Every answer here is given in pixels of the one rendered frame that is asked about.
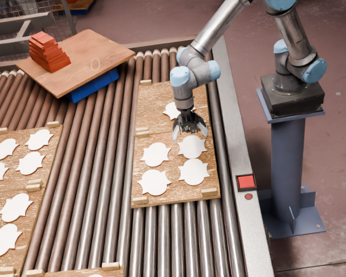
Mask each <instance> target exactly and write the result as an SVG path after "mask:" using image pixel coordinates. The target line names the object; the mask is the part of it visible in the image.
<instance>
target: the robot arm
mask: <svg viewBox="0 0 346 277"><path fill-rule="evenodd" d="M252 1H253V0H225V1H224V2H223V4H222V5H221V6H220V8H219V9H218V10H217V11H216V13H215V14H214V15H213V16H212V18H211V19H210V20H209V21H208V23H207V24H206V25H205V26H204V28H203V29H202V31H201V32H200V33H199V34H198V36H197V37H196V38H195V39H194V41H193V42H192V43H191V44H190V46H189V47H188V48H187V47H185V48H182V49H181V50H179V51H178V53H177V56H176V59H177V62H178V63H179V64H180V67H175V68H173V69H172V71H171V72H170V83H171V86H172V92H173V95H174V102H175V106H176V109H177V110H178V111H179V112H180V113H179V115H178V116H177V118H176V119H175V120H174V122H173V127H172V141H173V142H174V141H175V140H176V138H177V135H178V132H180V135H181V130H182V132H184V133H185V132H186V133H189V132H191V134H195V133H196V132H197V133H198V129H197V128H199V129H200V130H201V131H202V133H203V135H204V136H205V137H206V136H207V137H209V131H208V129H207V126H206V124H205V122H204V120H203V118H202V117H200V116H198V115H197V114H196V113H195V112H194V111H191V110H192V109H193V108H194V99H193V98H195V95H194V96H193V91H192V90H193V89H195V88H197V87H200V86H203V85H205V84H207V83H210V82H213V81H214V80H216V79H218V78H219V77H220V75H221V71H220V67H219V65H218V63H217V62H216V61H214V60H211V61H208V62H205V61H204V60H203V58H204V57H205V56H206V55H207V53H208V52H209V51H210V50H211V48H212V47H213V46H214V44H216V42H217V41H218V39H219V38H220V37H221V36H222V34H223V33H224V32H225V31H226V30H227V28H228V27H229V26H230V25H231V24H232V22H233V21H234V20H235V18H236V17H237V16H238V15H239V13H240V12H241V11H242V10H243V8H244V7H245V6H247V5H250V4H251V2H252ZM259 1H260V2H261V3H262V4H263V6H264V8H265V10H266V12H267V14H268V15H269V16H272V17H273V18H274V20H275V22H276V25H277V27H278V29H279V31H280V33H281V35H282V38H283V39H281V40H279V41H277V42H276V43H275V45H274V56H275V69H276V72H275V76H274V79H273V87H274V89H275V90H277V91H279V92H283V93H291V92H296V91H299V90H301V89H302V88H303V87H304V86H305V84H306V83H307V84H313V83H315V82H317V81H319V80H320V79H321V78H322V77H323V75H324V73H325V71H326V69H327V63H326V61H325V60H324V59H322V58H320V57H319V55H318V53H317V51H316V48H315V47H314V46H312V45H310V43H309V41H308V38H307V36H306V34H305V31H304V29H303V26H302V24H301V22H300V19H299V16H298V14H297V11H296V9H295V4H296V1H297V0H259ZM195 131H196V132H195Z"/></svg>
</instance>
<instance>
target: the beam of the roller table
mask: <svg viewBox="0 0 346 277"><path fill-rule="evenodd" d="M211 50H212V54H213V60H214V61H216V62H217V63H218V65H219V67H220V71H221V75H220V77H219V78H218V79H216V81H217V88H218V92H219V99H220V106H221V112H222V119H223V124H224V131H225V137H226V144H227V151H228V158H229V162H230V169H231V175H232V182H233V189H234V193H235V200H236V207H237V214H238V221H239V228H240V232H241V239H242V245H243V252H244V259H245V266H246V270H247V277H275V274H274V269H273V266H272V261H271V256H270V251H269V246H268V242H267V237H266V232H265V227H264V222H263V217H262V214H261V209H260V204H259V199H258V194H257V190H254V191H244V192H238V191H237V184H236V177H235V175H242V174H251V173H253V170H252V165H251V162H250V156H249V152H248V147H247V142H246V138H245V133H244V128H243V123H242V118H241V113H240V110H239V105H238V99H237V95H236V89H235V85H234V81H233V76H232V71H231V66H230V61H229V58H228V52H227V48H226V42H225V38H224V36H221V37H220V38H219V39H218V41H217V42H216V44H214V46H213V47H212V48H211ZM247 193H251V194H252V195H253V198H252V199H250V200H247V199H245V198H244V196H245V194H247Z"/></svg>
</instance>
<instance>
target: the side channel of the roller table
mask: <svg viewBox="0 0 346 277"><path fill-rule="evenodd" d="M197 36H198V34H194V35H187V36H179V37H172V38H164V39H159V40H152V41H144V42H137V43H129V44H125V45H122V46H124V47H126V48H128V49H129V50H131V51H133V52H135V53H136V55H137V53H138V52H143V53H144V55H145V52H146V51H151V52H152V55H153V52H154V50H156V49H158V50H160V53H161V50H162V49H163V48H167V49H168V51H170V48H171V47H175V48H176V49H177V50H178V48H179V47H180V46H184V48H185V47H187V46H188V45H190V44H191V43H192V42H193V41H194V39H195V38H196V37H197ZM25 59H27V58H25ZM22 60H24V59H18V60H10V61H6V62H0V72H1V73H3V72H4V71H9V72H11V71H12V70H16V71H18V70H19V68H18V67H16V65H15V64H16V63H18V62H20V61H22Z"/></svg>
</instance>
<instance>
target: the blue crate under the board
mask: <svg viewBox="0 0 346 277"><path fill-rule="evenodd" d="M118 78H119V74H118V71H117V68H116V67H114V68H112V69H110V70H108V71H107V72H105V73H103V74H102V75H100V76H98V77H96V78H94V79H92V80H91V81H89V82H87V83H85V84H83V85H81V86H80V87H78V88H76V89H74V90H72V91H71V92H69V93H67V94H65V95H64V96H65V97H66V98H68V99H69V100H71V101H72V102H73V103H76V102H78V101H80V100H82V99H83V98H85V97H87V96H89V95H90V94H92V93H94V92H96V91H98V90H99V89H101V88H102V87H104V86H106V85H108V84H110V83H111V82H113V81H115V80H117V79H118Z"/></svg>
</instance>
